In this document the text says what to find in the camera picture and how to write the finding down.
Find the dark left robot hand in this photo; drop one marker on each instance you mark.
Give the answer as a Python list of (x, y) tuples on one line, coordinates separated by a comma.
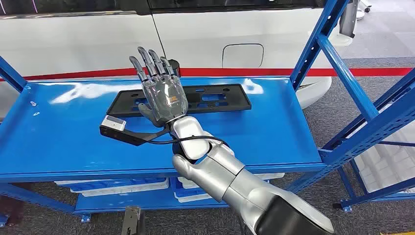
[(142, 223)]

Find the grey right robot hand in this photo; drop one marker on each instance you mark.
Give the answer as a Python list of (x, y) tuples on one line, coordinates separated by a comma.
[(165, 97)]

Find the black plastic plate frame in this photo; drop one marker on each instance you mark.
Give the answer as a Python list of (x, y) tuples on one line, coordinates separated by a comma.
[(240, 100)]

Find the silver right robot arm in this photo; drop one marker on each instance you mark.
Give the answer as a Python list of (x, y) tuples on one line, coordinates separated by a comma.
[(227, 175)]

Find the red barrier belt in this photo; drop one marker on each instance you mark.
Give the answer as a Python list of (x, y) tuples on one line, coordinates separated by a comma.
[(243, 72)]

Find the white car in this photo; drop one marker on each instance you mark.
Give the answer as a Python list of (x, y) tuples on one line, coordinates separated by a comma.
[(81, 42)]

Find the white wheeled stand base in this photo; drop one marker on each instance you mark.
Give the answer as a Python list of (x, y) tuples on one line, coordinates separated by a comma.
[(363, 9)]

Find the large white plastic crate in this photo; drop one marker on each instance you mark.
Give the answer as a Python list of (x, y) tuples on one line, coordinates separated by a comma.
[(382, 162)]

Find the black stanchion post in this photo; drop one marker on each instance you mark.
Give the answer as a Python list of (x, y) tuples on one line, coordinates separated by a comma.
[(175, 66)]

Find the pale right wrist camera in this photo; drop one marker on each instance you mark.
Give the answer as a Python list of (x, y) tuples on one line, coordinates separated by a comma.
[(113, 122)]

